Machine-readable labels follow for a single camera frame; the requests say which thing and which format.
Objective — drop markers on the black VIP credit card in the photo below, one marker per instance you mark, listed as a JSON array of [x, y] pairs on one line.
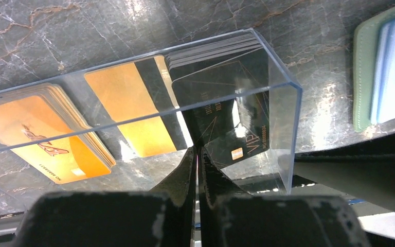
[[231, 128]]

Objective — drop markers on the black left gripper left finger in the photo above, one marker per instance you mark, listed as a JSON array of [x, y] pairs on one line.
[[162, 216]]

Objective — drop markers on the clear acrylic card tray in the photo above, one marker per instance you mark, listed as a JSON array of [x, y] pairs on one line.
[[132, 172]]

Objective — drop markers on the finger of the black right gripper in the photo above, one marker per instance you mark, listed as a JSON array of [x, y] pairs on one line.
[[365, 170]]

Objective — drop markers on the green card holder wallet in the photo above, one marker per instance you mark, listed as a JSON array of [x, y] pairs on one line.
[[374, 71]]

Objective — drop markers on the orange credit card stack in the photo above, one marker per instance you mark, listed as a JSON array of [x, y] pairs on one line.
[[42, 126]]

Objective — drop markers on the gold credit card stack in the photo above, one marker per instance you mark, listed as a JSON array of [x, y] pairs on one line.
[[138, 91]]

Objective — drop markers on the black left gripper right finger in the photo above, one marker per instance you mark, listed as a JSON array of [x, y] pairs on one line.
[[232, 217]]

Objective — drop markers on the black credit card stack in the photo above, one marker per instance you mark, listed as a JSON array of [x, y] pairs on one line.
[[216, 68]]

